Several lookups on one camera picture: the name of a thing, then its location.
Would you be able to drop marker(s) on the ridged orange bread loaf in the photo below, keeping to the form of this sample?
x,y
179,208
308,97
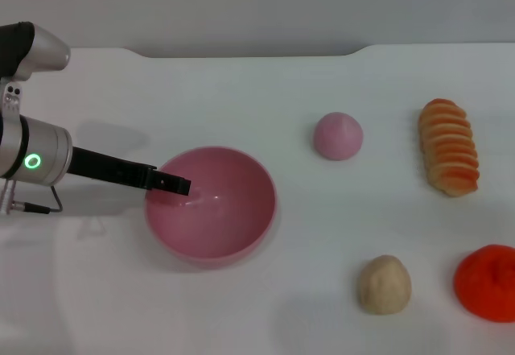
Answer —
x,y
450,149

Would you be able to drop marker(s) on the pink round bun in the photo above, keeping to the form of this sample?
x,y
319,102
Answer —
x,y
338,137

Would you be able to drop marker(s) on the beige round bun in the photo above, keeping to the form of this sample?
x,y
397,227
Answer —
x,y
384,286

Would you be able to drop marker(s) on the left wrist camera housing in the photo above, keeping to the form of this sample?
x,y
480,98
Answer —
x,y
40,53

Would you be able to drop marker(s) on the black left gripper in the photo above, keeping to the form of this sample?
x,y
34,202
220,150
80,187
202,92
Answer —
x,y
108,170

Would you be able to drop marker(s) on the pink plastic bowl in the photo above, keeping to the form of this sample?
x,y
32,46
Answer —
x,y
225,226

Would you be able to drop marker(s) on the orange-red swirl bun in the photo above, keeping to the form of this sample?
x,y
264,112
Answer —
x,y
487,284

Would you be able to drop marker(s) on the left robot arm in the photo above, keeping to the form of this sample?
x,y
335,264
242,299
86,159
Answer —
x,y
44,145

